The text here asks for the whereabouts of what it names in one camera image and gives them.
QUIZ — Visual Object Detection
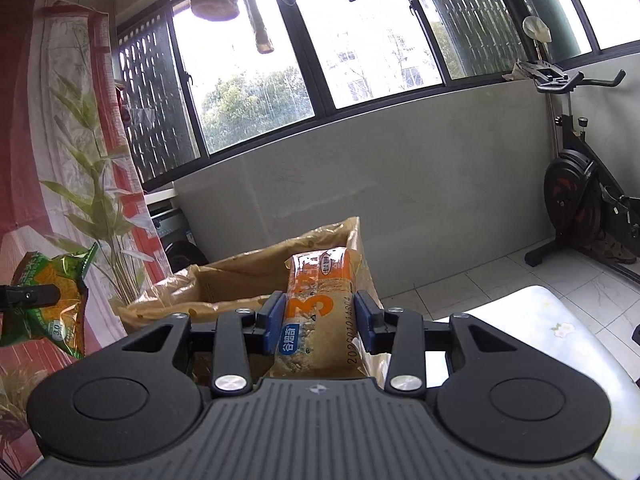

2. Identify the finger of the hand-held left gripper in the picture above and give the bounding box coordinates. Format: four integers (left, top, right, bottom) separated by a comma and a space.
0, 284, 61, 311

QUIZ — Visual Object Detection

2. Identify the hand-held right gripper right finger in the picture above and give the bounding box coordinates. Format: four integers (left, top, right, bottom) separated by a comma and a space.
354, 290, 503, 393

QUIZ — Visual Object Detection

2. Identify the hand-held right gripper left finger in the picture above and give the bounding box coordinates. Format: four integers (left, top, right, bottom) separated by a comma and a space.
121, 291, 287, 397

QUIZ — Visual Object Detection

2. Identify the green yellow snack packet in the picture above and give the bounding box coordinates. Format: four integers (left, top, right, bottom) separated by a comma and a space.
0, 242, 99, 360

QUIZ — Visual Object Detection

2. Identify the orange beige snack packet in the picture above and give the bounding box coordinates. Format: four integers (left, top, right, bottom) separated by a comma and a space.
270, 246, 368, 380

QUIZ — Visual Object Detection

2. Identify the cardboard box with plastic liner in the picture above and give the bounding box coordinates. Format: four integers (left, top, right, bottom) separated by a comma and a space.
116, 216, 386, 388

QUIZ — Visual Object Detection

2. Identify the washing machine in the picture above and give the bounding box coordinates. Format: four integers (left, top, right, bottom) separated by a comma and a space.
150, 207, 211, 275

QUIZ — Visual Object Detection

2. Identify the red leaf print curtain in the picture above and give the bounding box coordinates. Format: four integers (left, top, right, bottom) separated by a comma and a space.
0, 0, 173, 480

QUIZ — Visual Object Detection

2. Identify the white floral tablecloth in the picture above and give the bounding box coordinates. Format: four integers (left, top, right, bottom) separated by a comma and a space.
430, 285, 640, 466

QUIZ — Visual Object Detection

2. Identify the perforated metal window screen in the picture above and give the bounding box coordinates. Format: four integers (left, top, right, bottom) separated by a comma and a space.
430, 0, 531, 80
117, 20, 201, 181

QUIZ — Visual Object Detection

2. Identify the black exercise bike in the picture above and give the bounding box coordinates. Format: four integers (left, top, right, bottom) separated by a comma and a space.
515, 60, 640, 286

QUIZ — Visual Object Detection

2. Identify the brown sandal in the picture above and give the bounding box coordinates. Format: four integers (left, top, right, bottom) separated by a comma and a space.
587, 237, 638, 265

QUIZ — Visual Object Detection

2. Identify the black framed window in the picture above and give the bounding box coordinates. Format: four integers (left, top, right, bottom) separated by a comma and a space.
116, 0, 640, 186

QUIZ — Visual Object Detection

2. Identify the khaki hanging sock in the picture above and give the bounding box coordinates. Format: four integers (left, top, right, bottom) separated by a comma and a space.
239, 0, 275, 55

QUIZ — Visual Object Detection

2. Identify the beige plastic bag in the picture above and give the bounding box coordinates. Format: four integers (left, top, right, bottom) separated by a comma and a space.
522, 16, 552, 45

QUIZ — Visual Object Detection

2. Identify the green drain pipe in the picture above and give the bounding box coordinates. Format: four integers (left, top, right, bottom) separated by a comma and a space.
510, 0, 593, 58

